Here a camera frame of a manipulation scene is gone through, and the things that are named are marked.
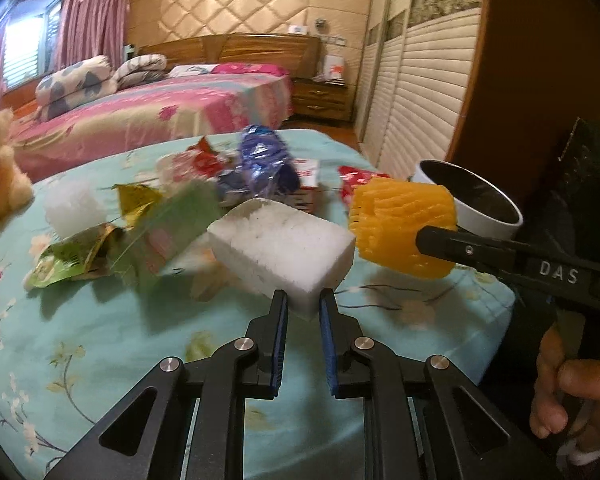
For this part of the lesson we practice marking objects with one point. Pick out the green milk carton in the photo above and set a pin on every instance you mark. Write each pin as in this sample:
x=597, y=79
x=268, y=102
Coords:
x=164, y=233

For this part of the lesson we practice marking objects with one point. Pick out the blue plastic wrapper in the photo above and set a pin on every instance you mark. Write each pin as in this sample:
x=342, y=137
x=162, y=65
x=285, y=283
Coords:
x=264, y=168

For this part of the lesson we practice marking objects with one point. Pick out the wooden headboard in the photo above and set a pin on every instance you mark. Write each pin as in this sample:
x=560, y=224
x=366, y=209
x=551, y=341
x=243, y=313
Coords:
x=297, y=54

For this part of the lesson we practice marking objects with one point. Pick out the folded patterned quilt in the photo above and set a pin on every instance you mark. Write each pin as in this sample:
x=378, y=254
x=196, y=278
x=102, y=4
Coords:
x=75, y=85

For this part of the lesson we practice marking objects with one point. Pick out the white foam block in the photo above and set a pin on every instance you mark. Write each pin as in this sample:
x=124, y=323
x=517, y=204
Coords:
x=270, y=246

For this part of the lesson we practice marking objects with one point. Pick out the wooden nightstand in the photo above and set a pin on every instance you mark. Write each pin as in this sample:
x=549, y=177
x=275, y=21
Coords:
x=320, y=100

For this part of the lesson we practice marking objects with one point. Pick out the pink curtain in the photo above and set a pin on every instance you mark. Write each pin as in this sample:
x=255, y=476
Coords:
x=89, y=28

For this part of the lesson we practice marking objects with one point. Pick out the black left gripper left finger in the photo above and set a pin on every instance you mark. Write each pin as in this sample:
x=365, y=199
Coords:
x=186, y=419

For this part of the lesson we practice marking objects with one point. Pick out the red snack wrapper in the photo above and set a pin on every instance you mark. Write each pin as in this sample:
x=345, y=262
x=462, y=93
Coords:
x=351, y=178

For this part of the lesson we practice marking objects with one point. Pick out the white louvered wardrobe doors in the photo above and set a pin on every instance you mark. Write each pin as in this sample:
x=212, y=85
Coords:
x=414, y=73

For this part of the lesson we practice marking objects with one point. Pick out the teal floral bedsheet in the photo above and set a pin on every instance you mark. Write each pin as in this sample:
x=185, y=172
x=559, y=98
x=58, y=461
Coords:
x=70, y=351

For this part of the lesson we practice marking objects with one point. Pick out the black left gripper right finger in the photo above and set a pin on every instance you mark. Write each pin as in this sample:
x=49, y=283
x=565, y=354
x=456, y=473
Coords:
x=422, y=419

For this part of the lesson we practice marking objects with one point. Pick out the white round trash bin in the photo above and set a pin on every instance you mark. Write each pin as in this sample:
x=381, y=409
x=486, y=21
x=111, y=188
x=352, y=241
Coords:
x=481, y=208

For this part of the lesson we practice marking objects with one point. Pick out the red blue snack bag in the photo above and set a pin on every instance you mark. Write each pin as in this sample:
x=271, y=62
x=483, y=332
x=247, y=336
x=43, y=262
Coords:
x=199, y=162

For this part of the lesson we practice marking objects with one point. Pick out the gold crumpled wrapper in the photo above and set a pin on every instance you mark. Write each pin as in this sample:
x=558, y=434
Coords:
x=136, y=200

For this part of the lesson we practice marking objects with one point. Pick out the small white foam piece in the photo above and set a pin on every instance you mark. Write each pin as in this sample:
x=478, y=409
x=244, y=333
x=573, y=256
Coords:
x=72, y=207

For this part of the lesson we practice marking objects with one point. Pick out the pink pillow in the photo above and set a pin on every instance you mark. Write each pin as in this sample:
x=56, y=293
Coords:
x=250, y=68

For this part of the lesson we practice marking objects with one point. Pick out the bare right hand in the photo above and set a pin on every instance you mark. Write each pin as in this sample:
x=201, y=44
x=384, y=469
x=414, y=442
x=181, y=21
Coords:
x=557, y=374

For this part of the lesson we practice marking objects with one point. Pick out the window with blinds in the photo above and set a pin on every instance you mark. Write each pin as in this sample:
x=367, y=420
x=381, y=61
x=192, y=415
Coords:
x=30, y=41

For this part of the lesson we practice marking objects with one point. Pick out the folded grey white quilt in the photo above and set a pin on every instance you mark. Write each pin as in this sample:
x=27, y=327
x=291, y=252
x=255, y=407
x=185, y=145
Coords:
x=142, y=69

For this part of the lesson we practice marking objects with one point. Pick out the pink floral bed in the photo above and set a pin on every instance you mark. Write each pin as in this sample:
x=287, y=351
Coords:
x=166, y=110

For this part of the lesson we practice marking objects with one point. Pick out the brown wooden door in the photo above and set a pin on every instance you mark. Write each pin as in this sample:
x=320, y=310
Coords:
x=536, y=71

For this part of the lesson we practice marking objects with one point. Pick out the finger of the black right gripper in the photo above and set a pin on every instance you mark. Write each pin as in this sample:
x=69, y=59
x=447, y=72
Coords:
x=554, y=273

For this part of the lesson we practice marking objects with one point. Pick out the red white milk carton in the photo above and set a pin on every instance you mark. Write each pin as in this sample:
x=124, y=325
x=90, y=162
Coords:
x=305, y=198

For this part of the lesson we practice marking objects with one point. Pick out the green spout pouch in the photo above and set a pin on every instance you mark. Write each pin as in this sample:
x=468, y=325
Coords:
x=83, y=256

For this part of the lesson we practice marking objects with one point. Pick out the white bag on nightstand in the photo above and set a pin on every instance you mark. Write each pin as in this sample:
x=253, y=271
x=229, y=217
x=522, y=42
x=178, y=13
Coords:
x=333, y=69

